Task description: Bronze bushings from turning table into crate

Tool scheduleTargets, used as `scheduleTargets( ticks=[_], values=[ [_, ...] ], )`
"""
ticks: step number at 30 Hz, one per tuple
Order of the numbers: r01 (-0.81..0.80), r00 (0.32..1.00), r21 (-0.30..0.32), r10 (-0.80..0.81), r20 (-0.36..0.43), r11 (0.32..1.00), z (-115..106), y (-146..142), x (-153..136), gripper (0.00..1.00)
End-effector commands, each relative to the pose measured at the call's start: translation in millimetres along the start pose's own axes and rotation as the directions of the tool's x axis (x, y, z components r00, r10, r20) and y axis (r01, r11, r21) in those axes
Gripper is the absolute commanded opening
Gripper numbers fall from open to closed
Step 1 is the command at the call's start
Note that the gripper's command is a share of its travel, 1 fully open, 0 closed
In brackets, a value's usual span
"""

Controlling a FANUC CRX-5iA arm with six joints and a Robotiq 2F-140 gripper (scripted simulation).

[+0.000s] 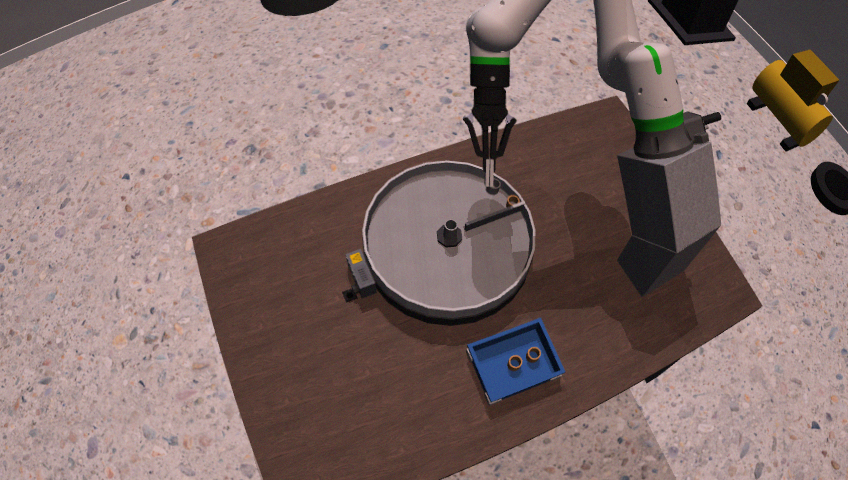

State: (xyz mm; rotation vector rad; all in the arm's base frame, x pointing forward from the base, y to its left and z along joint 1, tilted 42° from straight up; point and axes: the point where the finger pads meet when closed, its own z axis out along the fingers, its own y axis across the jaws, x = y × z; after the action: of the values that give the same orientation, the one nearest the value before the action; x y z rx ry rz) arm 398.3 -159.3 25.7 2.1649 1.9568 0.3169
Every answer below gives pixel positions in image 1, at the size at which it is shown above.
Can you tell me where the blue rectangular tray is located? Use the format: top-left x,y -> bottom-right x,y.
466,319 -> 562,406

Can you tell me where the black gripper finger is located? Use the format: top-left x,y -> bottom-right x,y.
463,112 -> 490,187
489,113 -> 517,187

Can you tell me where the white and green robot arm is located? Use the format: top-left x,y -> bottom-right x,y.
466,0 -> 721,159

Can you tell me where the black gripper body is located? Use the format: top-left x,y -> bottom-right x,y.
472,88 -> 508,127

